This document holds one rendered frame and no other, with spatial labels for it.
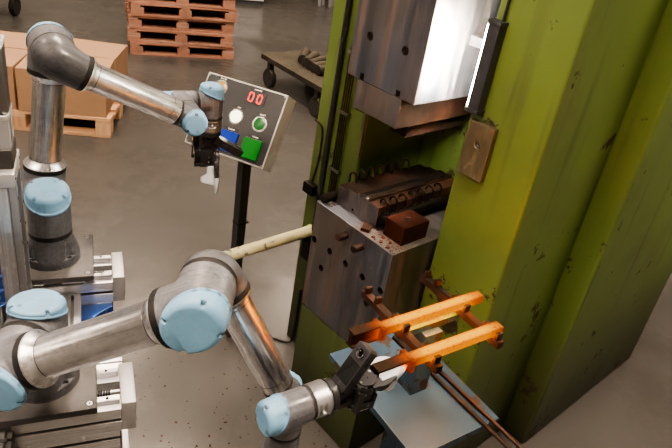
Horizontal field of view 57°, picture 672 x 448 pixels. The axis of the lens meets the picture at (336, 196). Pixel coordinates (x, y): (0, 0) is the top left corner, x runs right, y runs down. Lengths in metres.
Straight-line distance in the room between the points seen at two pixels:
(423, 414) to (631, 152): 1.04
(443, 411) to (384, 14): 1.13
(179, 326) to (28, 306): 0.42
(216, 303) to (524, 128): 1.02
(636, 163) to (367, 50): 0.91
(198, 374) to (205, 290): 1.64
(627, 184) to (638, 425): 1.34
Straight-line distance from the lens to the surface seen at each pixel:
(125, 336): 1.22
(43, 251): 1.93
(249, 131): 2.28
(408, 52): 1.85
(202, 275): 1.17
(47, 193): 1.87
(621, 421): 3.15
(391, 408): 1.76
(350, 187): 2.14
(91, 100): 4.67
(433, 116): 2.02
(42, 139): 1.94
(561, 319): 2.44
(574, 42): 1.70
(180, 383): 2.73
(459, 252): 2.02
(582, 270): 2.33
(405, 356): 1.49
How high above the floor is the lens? 1.94
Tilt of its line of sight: 28 degrees down
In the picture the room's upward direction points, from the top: 10 degrees clockwise
